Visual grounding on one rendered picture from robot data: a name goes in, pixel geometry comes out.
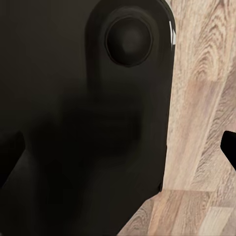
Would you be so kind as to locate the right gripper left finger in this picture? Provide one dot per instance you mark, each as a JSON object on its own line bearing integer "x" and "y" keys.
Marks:
{"x": 12, "y": 146}

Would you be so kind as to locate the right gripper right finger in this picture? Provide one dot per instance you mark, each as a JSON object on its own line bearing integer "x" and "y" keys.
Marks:
{"x": 228, "y": 146}

